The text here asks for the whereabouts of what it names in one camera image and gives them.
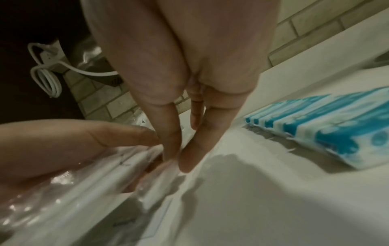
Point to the person's right hand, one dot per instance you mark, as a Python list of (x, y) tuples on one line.
[(194, 48)]

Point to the person's left hand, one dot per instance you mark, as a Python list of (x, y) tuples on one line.
[(60, 153)]

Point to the clear plastic zip bag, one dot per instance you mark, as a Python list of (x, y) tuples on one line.
[(91, 192)]

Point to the shiny metal appliance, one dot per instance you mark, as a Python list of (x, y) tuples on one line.
[(94, 62)]

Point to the blue white striped tissue pack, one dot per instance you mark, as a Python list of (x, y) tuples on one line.
[(331, 125)]

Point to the white wall outlet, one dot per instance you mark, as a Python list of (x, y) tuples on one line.
[(51, 54)]

